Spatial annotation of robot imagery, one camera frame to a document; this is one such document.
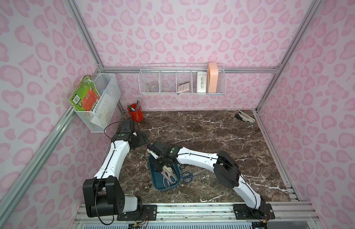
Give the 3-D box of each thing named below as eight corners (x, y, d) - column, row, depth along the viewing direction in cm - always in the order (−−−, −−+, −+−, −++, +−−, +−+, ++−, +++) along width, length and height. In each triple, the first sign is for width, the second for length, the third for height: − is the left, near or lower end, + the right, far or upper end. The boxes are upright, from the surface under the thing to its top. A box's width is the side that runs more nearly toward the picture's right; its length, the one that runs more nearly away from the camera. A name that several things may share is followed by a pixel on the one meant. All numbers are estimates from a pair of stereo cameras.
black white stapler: (234, 116, 119) (235, 113, 116) (238, 112, 122) (239, 109, 119) (251, 125, 112) (252, 123, 110) (254, 121, 115) (256, 118, 113)
